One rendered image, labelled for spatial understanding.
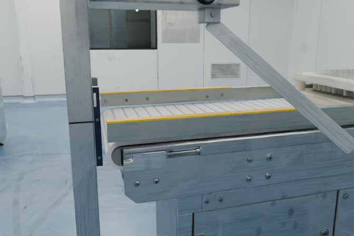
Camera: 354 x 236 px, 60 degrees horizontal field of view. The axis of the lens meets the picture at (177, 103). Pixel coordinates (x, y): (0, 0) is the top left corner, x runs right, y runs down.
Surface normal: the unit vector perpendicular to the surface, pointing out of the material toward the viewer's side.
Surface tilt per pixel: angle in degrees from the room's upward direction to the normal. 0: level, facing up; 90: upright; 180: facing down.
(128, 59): 90
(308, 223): 90
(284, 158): 90
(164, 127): 90
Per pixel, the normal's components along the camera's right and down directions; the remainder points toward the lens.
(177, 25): 0.18, 0.20
